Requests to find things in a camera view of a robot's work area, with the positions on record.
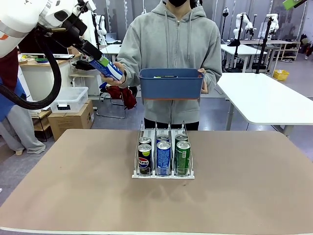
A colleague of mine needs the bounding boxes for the person's left forearm grey sleeve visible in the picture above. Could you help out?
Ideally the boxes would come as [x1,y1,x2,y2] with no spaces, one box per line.
[201,61,223,95]

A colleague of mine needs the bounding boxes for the person's right hand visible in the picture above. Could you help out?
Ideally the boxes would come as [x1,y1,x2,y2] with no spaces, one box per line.
[101,62,128,87]

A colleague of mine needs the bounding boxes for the bystander in dark red top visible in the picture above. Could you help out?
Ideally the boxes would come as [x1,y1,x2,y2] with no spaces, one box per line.
[0,47,46,155]

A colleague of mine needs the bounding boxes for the white background table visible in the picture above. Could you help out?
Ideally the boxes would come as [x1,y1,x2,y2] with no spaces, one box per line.
[221,44,268,73]

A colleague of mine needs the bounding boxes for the white desk with wooden top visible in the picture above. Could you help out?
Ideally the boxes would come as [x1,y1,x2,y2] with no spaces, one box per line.
[18,54,83,101]

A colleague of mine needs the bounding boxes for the large brown cardboard box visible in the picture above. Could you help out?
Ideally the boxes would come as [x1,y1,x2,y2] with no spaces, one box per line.
[47,99,95,142]

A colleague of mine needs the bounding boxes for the person's left hand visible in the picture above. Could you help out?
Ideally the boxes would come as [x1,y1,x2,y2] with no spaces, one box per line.
[197,68,209,94]

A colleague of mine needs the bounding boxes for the clear acrylic can rack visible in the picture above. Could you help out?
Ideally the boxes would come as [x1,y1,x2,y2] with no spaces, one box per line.
[132,120,196,180]

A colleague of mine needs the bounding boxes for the black bag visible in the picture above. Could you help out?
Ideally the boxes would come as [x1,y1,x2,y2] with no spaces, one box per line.
[73,60,98,71]

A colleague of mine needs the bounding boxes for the metal frame chair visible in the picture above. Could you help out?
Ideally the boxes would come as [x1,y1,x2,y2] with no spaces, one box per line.
[96,97,127,119]

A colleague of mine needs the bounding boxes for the large white table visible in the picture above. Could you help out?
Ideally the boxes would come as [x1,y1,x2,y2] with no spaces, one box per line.
[216,72,313,138]

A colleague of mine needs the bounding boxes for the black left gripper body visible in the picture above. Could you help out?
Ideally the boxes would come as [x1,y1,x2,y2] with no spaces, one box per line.
[58,17,88,48]

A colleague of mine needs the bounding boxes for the clear plastic storage box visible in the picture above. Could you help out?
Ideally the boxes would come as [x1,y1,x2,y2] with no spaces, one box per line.
[49,86,89,114]

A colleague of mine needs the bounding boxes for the black left arm cable sleeve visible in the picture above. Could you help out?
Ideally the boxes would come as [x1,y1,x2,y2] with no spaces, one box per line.
[0,25,63,110]

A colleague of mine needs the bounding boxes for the blue bin with orange handles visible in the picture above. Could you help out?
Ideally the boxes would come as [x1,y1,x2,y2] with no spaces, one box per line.
[138,68,205,101]

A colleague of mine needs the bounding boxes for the small white table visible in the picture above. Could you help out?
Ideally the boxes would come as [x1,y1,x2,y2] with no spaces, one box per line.
[99,44,123,62]

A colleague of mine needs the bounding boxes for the person in grey hoodie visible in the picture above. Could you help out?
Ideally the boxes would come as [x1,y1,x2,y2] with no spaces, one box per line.
[116,0,223,132]

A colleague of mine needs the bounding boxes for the black tripod stand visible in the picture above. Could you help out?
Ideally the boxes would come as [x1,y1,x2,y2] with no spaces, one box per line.
[255,15,274,74]
[232,13,245,72]

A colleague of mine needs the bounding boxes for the black face mask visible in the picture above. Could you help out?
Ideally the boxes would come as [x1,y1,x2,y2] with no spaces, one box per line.
[168,0,189,8]

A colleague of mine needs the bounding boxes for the yellow plastic crate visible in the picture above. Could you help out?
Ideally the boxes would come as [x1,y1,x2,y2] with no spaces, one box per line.
[273,70,290,82]

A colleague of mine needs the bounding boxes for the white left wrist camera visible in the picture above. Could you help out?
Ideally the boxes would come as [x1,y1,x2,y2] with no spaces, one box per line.
[78,0,96,12]

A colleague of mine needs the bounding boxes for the wooden storage shelf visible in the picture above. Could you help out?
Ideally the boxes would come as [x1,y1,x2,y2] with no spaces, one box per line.
[280,40,302,62]

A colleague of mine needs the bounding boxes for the silver can left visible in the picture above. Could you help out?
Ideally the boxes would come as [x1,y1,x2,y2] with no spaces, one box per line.
[138,136,152,147]

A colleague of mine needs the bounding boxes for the person's right forearm grey sleeve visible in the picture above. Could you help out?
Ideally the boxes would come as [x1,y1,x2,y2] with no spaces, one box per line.
[116,55,142,88]

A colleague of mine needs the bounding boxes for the green cider can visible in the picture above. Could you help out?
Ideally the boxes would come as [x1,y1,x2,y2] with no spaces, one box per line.
[175,133,189,144]
[175,141,191,177]

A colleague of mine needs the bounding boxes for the black computer monitor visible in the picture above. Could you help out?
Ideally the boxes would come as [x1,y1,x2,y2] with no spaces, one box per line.
[17,31,70,56]

